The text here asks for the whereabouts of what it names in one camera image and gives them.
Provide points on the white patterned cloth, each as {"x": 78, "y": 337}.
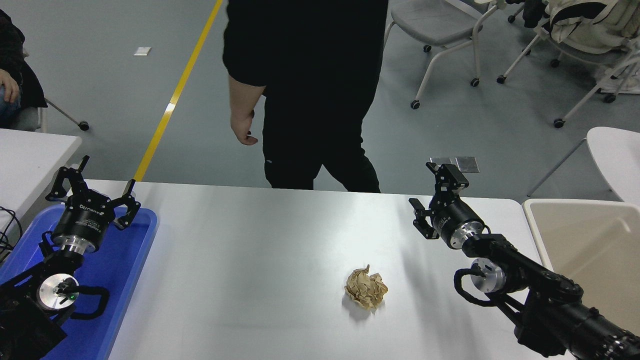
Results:
{"x": 625, "y": 80}

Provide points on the grey wheeled chair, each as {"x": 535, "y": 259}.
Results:
{"x": 83, "y": 126}

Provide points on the standing person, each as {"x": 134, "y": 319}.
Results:
{"x": 310, "y": 75}

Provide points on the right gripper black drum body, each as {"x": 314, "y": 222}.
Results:
{"x": 452, "y": 220}

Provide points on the large pale plastic bin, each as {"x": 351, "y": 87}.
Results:
{"x": 595, "y": 240}

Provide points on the seated person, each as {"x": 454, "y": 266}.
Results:
{"x": 22, "y": 65}

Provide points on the tan paper ball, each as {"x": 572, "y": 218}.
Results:
{"x": 366, "y": 289}

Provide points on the white rounded table with leg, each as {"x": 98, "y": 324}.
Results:
{"x": 615, "y": 155}

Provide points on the white chair frame with casters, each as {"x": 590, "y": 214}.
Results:
{"x": 511, "y": 19}

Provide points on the standing person's right hand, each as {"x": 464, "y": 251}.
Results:
{"x": 242, "y": 127}

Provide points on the yellow floor tape line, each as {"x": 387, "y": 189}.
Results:
{"x": 172, "y": 100}

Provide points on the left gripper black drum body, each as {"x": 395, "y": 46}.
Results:
{"x": 82, "y": 220}

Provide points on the standing person's right forearm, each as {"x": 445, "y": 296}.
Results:
{"x": 244, "y": 95}

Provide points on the white-framed chair holding jacket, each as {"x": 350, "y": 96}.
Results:
{"x": 580, "y": 50}

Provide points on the empty grey white-framed chair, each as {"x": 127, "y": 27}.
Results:
{"x": 435, "y": 25}

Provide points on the seated person's hand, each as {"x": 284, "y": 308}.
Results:
{"x": 7, "y": 87}

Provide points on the white side table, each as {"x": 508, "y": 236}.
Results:
{"x": 30, "y": 160}

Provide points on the cream jacket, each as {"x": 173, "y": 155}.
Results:
{"x": 585, "y": 30}

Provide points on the metal floor plate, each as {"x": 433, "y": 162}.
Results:
{"x": 472, "y": 162}
{"x": 445, "y": 160}

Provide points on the blue plastic tray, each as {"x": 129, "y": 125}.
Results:
{"x": 115, "y": 290}

